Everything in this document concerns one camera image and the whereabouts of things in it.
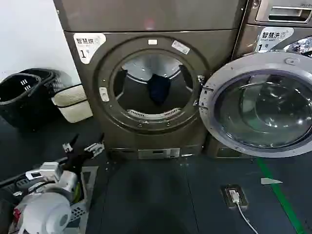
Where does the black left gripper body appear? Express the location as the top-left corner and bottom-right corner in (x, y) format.
(61, 150), (94, 175)

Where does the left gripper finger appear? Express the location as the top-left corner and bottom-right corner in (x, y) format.
(62, 133), (80, 154)
(83, 133), (106, 160)

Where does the grey perforated laundry basket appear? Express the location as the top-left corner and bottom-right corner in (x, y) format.
(65, 165), (98, 234)

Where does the cream plastic basket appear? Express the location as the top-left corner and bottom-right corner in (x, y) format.
(51, 83), (95, 123)

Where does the black slotted plastic basket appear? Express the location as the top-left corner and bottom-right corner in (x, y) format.
(0, 73), (47, 133)

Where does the dark blue garment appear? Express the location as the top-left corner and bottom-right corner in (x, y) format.
(146, 74), (172, 107)

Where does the white number label sticker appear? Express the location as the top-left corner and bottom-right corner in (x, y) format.
(255, 27), (295, 53)
(73, 33), (107, 65)

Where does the metal floor socket box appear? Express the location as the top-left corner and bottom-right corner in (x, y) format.
(220, 184), (250, 208)

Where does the grey front-load dryer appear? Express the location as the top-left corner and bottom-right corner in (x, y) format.
(53, 0), (250, 160)

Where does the round glass dryer door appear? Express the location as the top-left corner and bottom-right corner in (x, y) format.
(198, 52), (312, 152)

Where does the white floor tape piece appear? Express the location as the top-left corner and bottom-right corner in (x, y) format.
(260, 177), (284, 186)

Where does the grey machine with drawer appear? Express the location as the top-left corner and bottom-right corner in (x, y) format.
(206, 0), (312, 159)

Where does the green floor tape line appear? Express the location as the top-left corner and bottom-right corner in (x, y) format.
(255, 157), (308, 234)

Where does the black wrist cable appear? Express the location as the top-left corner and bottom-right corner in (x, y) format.
(0, 156), (69, 189)

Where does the white power cable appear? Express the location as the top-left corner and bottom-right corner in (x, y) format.
(228, 191), (257, 234)

